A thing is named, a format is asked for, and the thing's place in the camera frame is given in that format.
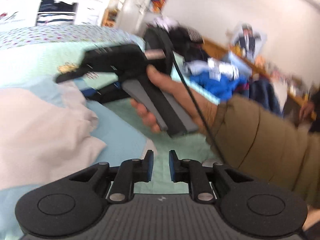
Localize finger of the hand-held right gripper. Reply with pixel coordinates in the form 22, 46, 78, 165
82, 80, 130, 105
55, 66, 100, 84

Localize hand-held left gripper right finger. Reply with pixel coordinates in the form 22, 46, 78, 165
169, 150, 253, 203

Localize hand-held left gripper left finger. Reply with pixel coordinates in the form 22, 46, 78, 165
70, 150, 154, 203

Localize light blue white jacket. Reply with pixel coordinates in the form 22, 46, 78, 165
0, 76, 158, 240

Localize white crumpled clothes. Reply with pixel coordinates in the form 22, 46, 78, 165
152, 17, 177, 30

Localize folded dark clothes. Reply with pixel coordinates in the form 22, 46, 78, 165
40, 0, 78, 13

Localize person's right hand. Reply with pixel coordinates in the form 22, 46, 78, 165
130, 65, 221, 133

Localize mint green quilted bedspread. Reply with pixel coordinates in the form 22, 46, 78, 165
0, 37, 225, 240

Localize wooden chair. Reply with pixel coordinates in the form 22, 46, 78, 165
102, 7, 118, 27

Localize white door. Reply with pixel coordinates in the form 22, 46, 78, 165
120, 0, 161, 35

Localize white drawer unit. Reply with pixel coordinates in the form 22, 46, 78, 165
82, 0, 103, 26

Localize striped folded bedding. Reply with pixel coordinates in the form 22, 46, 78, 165
36, 14, 77, 26

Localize white wardrobe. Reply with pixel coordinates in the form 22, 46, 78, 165
0, 0, 106, 27

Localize blue quilted sweater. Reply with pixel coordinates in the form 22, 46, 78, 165
189, 67, 248, 103

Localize white grey garment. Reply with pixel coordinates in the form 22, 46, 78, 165
185, 57, 241, 81

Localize navy sweater red stripes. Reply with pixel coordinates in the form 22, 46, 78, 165
235, 79, 283, 117

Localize framed boy portrait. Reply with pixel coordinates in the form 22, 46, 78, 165
231, 24, 268, 61

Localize black cable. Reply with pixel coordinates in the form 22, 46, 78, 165
160, 29, 225, 163

